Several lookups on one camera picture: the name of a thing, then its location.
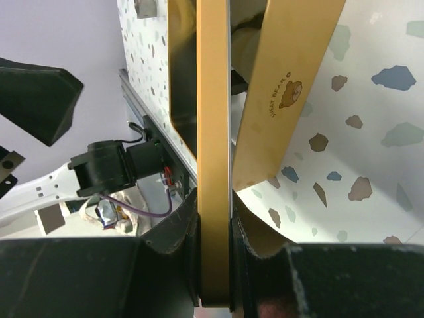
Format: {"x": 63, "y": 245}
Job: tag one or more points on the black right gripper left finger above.
{"x": 154, "y": 275}

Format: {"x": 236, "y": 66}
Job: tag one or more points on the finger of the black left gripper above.
{"x": 39, "y": 99}

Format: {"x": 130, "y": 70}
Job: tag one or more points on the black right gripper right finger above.
{"x": 273, "y": 277}

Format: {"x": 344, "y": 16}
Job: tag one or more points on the beige round chocolate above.
{"x": 244, "y": 46}

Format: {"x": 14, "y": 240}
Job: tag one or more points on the gold tin box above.
{"x": 263, "y": 113}

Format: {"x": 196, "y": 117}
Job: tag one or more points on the metal tongs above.
{"x": 146, "y": 9}

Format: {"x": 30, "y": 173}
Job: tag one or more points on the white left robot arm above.
{"x": 107, "y": 167}

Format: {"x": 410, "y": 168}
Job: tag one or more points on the aluminium front rail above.
{"x": 138, "y": 112}

